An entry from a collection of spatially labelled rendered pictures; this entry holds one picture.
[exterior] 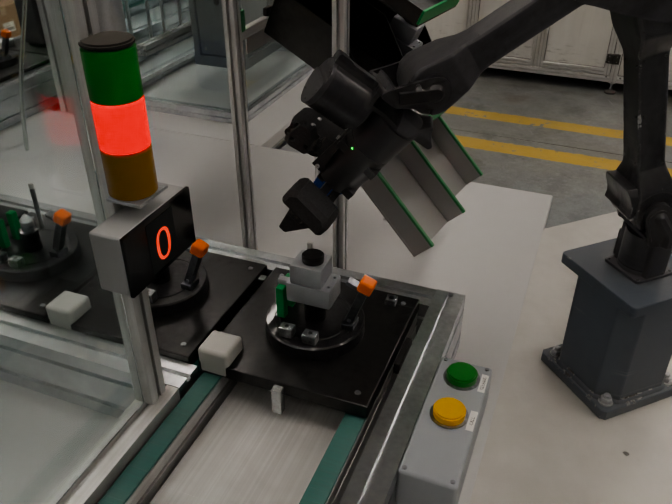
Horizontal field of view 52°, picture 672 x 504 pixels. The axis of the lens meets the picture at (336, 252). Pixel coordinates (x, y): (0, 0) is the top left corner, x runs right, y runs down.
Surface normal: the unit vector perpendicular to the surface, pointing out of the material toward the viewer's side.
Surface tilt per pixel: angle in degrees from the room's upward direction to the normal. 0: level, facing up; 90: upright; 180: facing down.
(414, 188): 45
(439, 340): 0
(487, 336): 0
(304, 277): 90
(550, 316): 0
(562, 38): 90
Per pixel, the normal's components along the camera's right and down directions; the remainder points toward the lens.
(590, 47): -0.38, 0.50
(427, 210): 0.60, -0.40
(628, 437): 0.00, -0.84
